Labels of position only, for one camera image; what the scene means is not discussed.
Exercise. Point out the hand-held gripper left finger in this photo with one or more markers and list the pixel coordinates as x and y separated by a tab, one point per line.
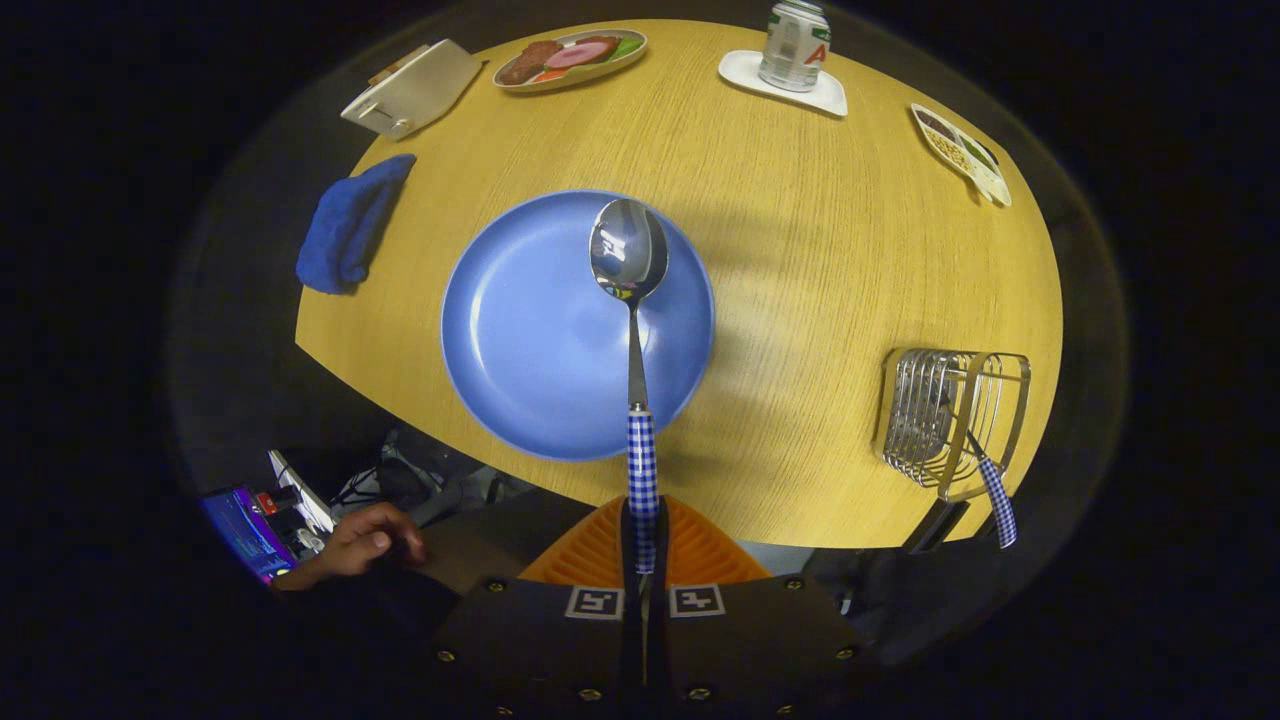
540	640

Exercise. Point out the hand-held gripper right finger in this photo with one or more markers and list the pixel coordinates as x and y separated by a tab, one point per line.
760	640

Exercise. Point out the person's beige trousers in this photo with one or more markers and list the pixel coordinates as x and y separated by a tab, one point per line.
500	530

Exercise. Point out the white power strip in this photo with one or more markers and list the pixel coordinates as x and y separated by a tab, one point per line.
300	490

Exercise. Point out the blue round plate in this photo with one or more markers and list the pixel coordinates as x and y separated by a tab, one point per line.
530	330

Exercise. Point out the phone with lit screen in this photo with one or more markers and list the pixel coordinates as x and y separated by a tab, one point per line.
245	530

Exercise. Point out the blue folded cloth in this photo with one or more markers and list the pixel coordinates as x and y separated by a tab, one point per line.
350	225

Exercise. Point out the white compartment dish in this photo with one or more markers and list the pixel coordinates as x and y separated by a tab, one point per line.
990	185

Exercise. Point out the pile of yellow beans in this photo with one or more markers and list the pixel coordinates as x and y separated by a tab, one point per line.
950	150

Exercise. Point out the pile of green beans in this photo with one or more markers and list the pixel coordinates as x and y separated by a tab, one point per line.
980	152

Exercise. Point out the pile of dark red beans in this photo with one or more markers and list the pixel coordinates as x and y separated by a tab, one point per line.
937	125

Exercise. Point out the white toaster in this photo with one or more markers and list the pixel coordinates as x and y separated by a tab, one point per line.
420	90

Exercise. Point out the orange carrot piece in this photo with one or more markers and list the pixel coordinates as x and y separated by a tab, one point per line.
550	75

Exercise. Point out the white square coaster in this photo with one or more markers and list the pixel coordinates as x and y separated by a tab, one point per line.
740	72

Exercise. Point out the oval food plate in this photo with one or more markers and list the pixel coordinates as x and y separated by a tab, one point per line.
600	72

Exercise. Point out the brown meat piece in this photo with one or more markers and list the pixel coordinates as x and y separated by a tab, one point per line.
525	62

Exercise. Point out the pink ham slice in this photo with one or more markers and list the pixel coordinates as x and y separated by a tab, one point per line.
580	53

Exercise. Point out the toasted bread slice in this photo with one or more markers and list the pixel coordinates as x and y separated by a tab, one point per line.
400	62

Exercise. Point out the white drink bottle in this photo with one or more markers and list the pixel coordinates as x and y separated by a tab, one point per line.
795	45

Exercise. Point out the green lettuce leaf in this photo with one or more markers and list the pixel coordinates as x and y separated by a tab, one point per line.
627	47

